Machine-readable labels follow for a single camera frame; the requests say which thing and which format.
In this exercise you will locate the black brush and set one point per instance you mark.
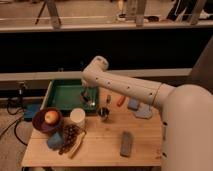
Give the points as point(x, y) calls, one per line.
point(85, 98)

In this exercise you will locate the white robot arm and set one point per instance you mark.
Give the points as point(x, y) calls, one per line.
point(186, 115)

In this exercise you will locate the green plastic tray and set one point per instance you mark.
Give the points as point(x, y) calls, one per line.
point(65, 94)

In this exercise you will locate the orange carrot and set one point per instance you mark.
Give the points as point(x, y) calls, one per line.
point(121, 101)

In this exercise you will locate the small metal cup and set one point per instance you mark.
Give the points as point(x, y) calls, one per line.
point(103, 112)

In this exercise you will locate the blue sponge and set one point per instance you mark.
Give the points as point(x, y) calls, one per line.
point(133, 104)

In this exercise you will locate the white cup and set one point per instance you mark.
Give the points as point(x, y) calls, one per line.
point(78, 116)

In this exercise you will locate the blue folded cloth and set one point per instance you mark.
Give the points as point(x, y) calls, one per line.
point(144, 112)

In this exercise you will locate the bunch of dark grapes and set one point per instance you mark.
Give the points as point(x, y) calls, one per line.
point(70, 135)

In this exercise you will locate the yellow red apple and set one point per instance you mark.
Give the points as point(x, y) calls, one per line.
point(51, 117)

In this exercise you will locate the grey rectangular block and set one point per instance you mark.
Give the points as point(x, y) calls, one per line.
point(126, 144)

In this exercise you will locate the blue rounded object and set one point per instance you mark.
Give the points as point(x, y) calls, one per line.
point(55, 141)

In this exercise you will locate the blue box on floor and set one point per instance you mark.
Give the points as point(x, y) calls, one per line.
point(30, 111)

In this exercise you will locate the wooden handled brush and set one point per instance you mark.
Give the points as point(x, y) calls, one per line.
point(77, 144)

